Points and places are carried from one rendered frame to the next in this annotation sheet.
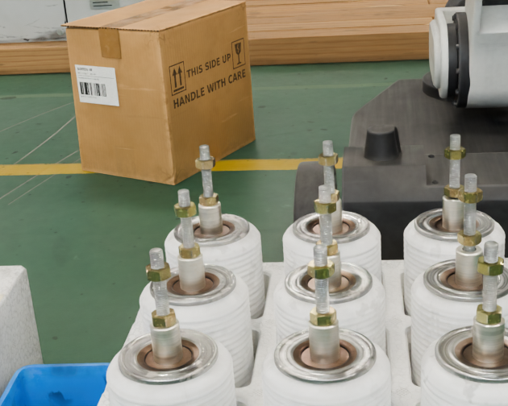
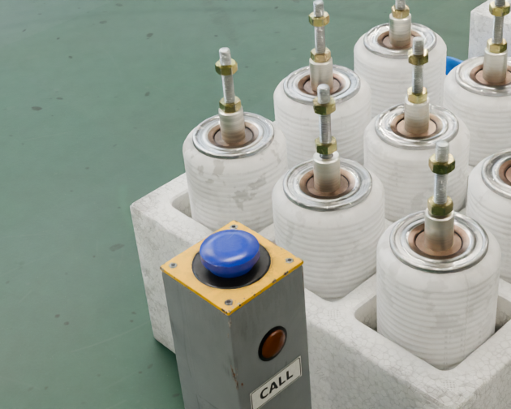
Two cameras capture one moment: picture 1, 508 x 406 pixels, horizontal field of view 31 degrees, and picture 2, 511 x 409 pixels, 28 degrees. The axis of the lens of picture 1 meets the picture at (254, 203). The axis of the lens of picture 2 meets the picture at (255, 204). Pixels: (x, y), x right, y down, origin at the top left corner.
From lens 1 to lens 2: 1.34 m
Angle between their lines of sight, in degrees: 107
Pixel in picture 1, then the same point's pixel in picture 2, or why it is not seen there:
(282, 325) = not seen: hidden behind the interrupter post
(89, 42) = not seen: outside the picture
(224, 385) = (358, 63)
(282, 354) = (342, 71)
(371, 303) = (367, 137)
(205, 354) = (381, 49)
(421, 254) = not seen: hidden behind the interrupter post
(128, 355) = (417, 27)
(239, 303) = (449, 93)
